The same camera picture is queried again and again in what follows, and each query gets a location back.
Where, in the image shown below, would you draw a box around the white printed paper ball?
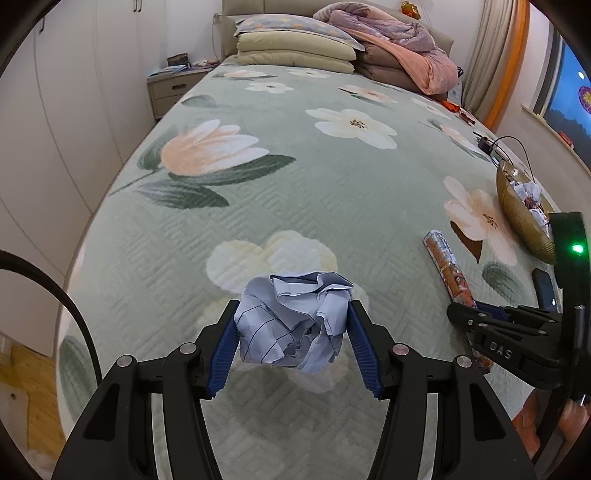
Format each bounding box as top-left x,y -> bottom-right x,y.
514,180 -> 542,203

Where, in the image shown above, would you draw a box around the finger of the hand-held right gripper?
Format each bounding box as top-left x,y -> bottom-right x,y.
445,304 -> 563,389
475,300 -> 563,325

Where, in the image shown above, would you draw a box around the floral pillow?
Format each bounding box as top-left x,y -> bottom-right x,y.
233,13 -> 366,52

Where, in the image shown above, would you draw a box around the purple and pink quilt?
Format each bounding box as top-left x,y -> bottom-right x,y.
313,2 -> 463,96

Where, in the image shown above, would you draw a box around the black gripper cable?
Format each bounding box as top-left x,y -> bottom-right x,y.
0,248 -> 104,387

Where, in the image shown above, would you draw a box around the golden bowl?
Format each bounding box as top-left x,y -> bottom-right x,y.
496,161 -> 563,265

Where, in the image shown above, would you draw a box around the beige curtain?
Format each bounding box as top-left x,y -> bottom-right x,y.
462,0 -> 514,117

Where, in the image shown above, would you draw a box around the brown folded quilt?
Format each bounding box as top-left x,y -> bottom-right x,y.
353,39 -> 440,92

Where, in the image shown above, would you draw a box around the window sill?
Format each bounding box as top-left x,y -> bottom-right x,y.
521,103 -> 591,177

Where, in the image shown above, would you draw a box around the small red packet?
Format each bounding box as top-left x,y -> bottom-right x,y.
441,99 -> 477,126

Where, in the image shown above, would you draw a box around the window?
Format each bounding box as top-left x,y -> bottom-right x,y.
532,31 -> 591,139

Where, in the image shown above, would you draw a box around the long snack packet strip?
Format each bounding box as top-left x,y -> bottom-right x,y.
422,229 -> 491,371

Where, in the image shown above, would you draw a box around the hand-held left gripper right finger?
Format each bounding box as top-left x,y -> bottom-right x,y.
346,299 -> 539,480

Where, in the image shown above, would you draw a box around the orange curtain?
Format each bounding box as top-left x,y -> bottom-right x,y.
485,0 -> 530,133

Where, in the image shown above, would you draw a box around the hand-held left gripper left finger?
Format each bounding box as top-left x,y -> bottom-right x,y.
51,299 -> 242,480

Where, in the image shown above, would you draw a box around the green floral blanket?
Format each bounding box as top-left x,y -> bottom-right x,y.
55,61 -> 563,480

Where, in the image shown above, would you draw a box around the black flat device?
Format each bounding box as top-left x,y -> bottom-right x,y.
531,268 -> 563,313

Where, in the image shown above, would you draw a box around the grey nightstand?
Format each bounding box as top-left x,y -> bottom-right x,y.
147,65 -> 219,124

